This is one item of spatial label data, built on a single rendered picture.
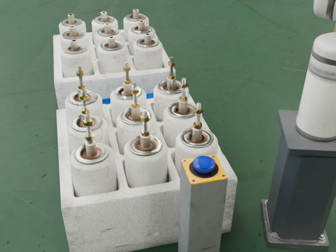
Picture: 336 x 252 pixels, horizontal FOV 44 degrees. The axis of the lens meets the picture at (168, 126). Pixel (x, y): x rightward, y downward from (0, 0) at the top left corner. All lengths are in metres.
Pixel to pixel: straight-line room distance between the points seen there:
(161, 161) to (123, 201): 0.12
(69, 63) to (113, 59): 0.14
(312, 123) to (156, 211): 0.38
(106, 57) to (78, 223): 0.60
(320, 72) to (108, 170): 0.47
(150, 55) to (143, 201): 0.59
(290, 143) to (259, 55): 1.11
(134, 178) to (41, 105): 0.74
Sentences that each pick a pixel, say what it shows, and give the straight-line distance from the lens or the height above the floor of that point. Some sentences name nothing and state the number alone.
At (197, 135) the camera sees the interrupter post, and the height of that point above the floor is 0.27.
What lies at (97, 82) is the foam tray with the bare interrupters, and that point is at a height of 0.17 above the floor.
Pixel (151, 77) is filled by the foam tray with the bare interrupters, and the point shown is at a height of 0.16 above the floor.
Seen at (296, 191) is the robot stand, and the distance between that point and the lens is 0.96.
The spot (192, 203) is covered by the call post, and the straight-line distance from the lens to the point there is 0.77.
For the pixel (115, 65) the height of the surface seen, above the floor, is 0.20.
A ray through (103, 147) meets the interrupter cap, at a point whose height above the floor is 0.25.
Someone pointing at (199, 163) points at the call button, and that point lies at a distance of 0.75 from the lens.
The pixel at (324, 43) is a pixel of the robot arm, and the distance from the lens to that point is 0.82.
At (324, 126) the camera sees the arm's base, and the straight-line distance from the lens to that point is 0.88.
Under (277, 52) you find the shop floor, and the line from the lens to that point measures 2.00.
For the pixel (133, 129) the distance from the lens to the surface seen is 0.98.
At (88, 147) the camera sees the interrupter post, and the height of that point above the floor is 0.28.
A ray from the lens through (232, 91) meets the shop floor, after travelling 1.64.
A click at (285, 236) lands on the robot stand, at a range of 1.06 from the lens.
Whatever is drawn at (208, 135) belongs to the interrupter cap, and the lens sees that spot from 0.95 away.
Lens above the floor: 0.81
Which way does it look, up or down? 35 degrees down
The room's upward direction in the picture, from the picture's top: straight up
